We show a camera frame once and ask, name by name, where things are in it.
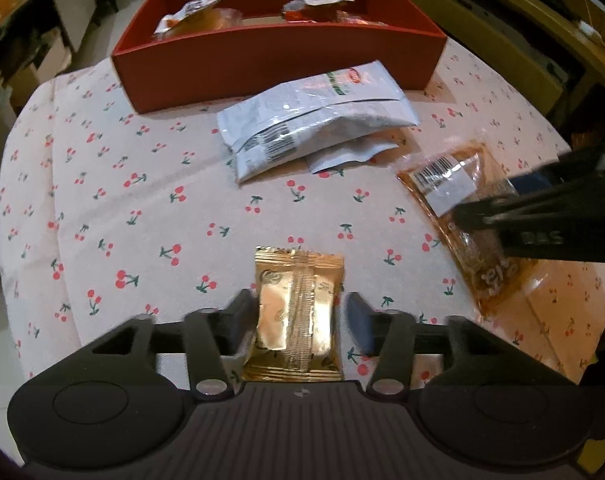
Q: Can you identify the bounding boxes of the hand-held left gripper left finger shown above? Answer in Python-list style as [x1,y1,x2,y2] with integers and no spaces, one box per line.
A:
[90,288,257,403]

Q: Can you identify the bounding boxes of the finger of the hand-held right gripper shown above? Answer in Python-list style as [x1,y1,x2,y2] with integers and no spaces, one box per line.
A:
[513,141,605,195]
[455,175,605,233]

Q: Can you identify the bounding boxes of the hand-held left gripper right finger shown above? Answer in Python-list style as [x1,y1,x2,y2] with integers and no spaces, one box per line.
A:
[345,291,513,397]

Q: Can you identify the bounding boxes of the gold snack packet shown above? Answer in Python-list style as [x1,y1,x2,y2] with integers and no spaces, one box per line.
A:
[242,245,345,383]

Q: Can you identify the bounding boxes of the clear brown snack packet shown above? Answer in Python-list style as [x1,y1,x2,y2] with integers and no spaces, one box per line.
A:
[396,139,538,317]

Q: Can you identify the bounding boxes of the large white snack packet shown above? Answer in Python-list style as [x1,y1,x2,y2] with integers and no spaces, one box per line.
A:
[216,60,422,184]

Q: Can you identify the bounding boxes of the red cardboard box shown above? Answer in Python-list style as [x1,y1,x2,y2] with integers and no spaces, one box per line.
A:
[111,0,448,115]

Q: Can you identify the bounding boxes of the cherry print tablecloth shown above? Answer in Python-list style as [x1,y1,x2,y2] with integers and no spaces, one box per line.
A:
[0,35,605,396]

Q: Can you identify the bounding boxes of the small white packet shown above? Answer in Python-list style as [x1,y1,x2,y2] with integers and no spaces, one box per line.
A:
[305,139,399,175]

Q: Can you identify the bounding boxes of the clear orange pastry packet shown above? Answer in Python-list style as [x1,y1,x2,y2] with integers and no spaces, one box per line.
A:
[152,0,243,37]
[281,0,393,26]

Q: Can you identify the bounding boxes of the white storage box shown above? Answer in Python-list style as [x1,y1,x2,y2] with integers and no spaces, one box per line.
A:
[0,35,73,111]

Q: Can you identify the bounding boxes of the dark low cabinet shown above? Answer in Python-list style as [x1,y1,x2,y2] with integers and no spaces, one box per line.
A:
[0,0,113,111]

